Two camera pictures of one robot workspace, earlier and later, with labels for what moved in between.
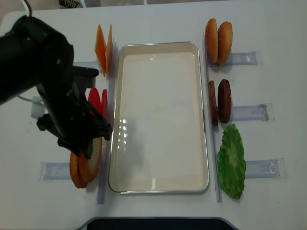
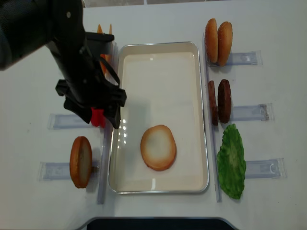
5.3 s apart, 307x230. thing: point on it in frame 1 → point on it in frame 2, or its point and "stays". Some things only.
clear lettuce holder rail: (271, 168) stays
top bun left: (211, 40) stays
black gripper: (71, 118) → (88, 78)
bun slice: (88, 167) → (158, 147)
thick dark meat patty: (224, 101) stays
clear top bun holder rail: (253, 58) stays
